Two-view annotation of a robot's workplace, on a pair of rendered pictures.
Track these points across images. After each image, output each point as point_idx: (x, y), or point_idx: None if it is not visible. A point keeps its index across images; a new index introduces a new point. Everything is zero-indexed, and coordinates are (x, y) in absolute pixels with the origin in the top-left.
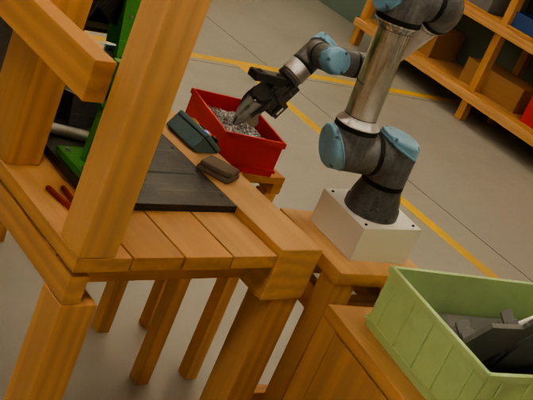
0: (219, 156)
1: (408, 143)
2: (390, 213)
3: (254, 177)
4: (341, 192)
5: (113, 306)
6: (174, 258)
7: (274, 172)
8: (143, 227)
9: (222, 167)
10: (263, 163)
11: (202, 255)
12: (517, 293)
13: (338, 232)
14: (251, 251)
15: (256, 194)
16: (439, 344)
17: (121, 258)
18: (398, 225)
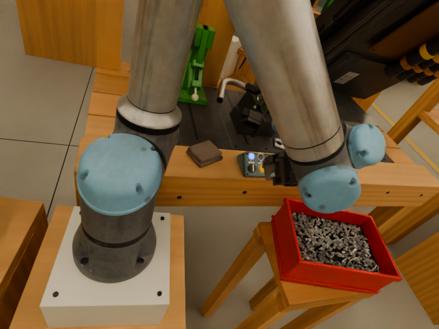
0: (238, 175)
1: (92, 148)
2: (74, 235)
3: (272, 259)
4: (160, 229)
5: (257, 298)
6: (93, 87)
7: (281, 278)
8: (127, 89)
9: (199, 147)
10: (283, 260)
11: (93, 99)
12: None
13: None
14: (91, 127)
15: (174, 168)
16: None
17: (96, 68)
18: (65, 264)
